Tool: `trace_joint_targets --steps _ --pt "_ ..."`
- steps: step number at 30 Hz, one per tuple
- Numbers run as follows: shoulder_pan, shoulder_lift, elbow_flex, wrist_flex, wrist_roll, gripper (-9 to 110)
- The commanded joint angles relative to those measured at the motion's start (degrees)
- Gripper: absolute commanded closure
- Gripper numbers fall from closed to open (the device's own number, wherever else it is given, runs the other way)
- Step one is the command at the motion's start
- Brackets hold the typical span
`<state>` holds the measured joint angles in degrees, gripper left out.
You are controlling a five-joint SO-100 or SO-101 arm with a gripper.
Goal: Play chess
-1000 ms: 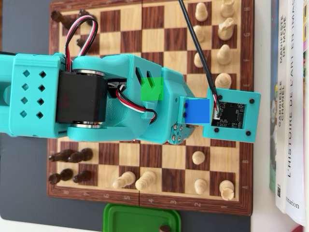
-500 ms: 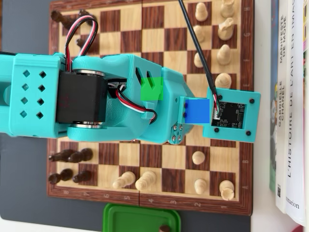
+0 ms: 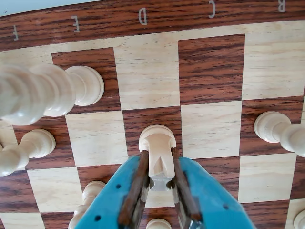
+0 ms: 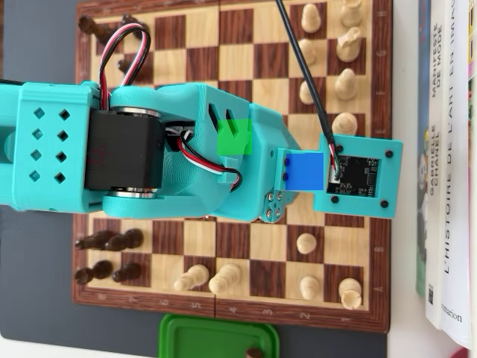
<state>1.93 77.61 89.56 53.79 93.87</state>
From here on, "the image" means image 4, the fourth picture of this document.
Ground light wooden pawn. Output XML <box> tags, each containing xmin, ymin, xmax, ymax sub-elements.
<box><xmin>299</xmin><ymin>80</ymin><xmax>318</xmax><ymax>105</ymax></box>
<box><xmin>296</xmin><ymin>233</ymin><xmax>318</xmax><ymax>255</ymax></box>
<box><xmin>297</xmin><ymin>38</ymin><xmax>318</xmax><ymax>65</ymax></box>
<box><xmin>300</xmin><ymin>3</ymin><xmax>322</xmax><ymax>33</ymax></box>
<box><xmin>300</xmin><ymin>274</ymin><xmax>320</xmax><ymax>301</ymax></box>

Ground light wooden king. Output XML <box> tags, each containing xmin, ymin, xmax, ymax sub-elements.
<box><xmin>331</xmin><ymin>111</ymin><xmax>358</xmax><ymax>136</ymax></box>

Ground wooden chessboard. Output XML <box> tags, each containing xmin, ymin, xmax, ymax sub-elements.
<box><xmin>71</xmin><ymin>0</ymin><xmax>393</xmax><ymax>334</ymax></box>

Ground white Gabrielle Chanel book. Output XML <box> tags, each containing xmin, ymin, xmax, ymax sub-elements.
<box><xmin>424</xmin><ymin>0</ymin><xmax>446</xmax><ymax>330</ymax></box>

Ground green plastic tray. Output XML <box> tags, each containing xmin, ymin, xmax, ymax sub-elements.
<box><xmin>158</xmin><ymin>313</ymin><xmax>280</xmax><ymax>358</ymax></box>

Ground dark wooden bishop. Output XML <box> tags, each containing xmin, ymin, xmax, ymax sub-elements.
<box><xmin>74</xmin><ymin>230</ymin><xmax>115</xmax><ymax>251</ymax></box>

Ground red white black servo cable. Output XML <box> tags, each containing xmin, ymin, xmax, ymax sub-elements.
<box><xmin>177</xmin><ymin>126</ymin><xmax>244</xmax><ymax>192</ymax></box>
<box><xmin>98</xmin><ymin>22</ymin><xmax>153</xmax><ymax>110</ymax></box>

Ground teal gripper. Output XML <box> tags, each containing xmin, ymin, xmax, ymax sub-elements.
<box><xmin>222</xmin><ymin>104</ymin><xmax>303</xmax><ymax>224</ymax></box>

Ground dark wooden rook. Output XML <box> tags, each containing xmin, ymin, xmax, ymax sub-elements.
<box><xmin>78</xmin><ymin>15</ymin><xmax>113</xmax><ymax>44</ymax></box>
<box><xmin>74</xmin><ymin>260</ymin><xmax>114</xmax><ymax>286</ymax></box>

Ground thin illustrated panda book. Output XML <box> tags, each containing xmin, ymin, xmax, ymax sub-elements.
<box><xmin>415</xmin><ymin>0</ymin><xmax>433</xmax><ymax>298</ymax></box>

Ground black camera cable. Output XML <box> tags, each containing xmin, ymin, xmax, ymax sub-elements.
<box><xmin>274</xmin><ymin>0</ymin><xmax>342</xmax><ymax>182</ymax></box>

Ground light wooden rook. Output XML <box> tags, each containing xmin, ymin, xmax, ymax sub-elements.
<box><xmin>338</xmin><ymin>277</ymin><xmax>363</xmax><ymax>310</ymax></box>
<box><xmin>339</xmin><ymin>0</ymin><xmax>363</xmax><ymax>28</ymax></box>

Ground light wooden queen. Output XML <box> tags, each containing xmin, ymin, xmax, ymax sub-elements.
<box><xmin>208</xmin><ymin>263</ymin><xmax>242</xmax><ymax>295</ymax></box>

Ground light wooden knight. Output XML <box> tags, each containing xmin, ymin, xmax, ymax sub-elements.
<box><xmin>335</xmin><ymin>26</ymin><xmax>362</xmax><ymax>63</ymax></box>

